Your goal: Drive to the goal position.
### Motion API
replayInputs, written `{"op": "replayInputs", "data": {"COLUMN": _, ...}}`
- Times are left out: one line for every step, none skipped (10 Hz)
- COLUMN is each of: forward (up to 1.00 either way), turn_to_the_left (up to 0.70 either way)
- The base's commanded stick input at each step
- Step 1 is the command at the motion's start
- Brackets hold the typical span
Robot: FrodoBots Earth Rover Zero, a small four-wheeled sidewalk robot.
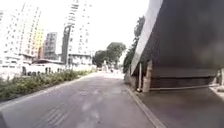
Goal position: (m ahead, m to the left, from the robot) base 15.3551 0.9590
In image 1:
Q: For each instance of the low green hedge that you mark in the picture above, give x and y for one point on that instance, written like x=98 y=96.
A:
x=26 y=85

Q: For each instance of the grey block building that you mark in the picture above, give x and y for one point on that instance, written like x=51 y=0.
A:
x=50 y=45

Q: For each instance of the group of trees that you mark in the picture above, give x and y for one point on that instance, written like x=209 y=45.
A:
x=113 y=51

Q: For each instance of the pale kerb line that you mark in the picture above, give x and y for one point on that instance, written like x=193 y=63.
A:
x=146 y=111

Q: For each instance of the pale high-rise building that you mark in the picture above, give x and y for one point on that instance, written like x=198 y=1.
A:
x=20 y=30

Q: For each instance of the trees beside dark structure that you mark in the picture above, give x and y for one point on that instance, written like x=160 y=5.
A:
x=138 y=30

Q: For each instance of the large dark concrete structure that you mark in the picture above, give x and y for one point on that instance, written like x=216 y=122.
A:
x=190 y=33

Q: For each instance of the tall pale tower building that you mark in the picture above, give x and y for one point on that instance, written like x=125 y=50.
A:
x=78 y=30

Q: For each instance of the low white wall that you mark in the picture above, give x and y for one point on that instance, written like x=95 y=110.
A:
x=36 y=68

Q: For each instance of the grey paved path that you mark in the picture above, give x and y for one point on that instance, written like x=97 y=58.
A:
x=93 y=106

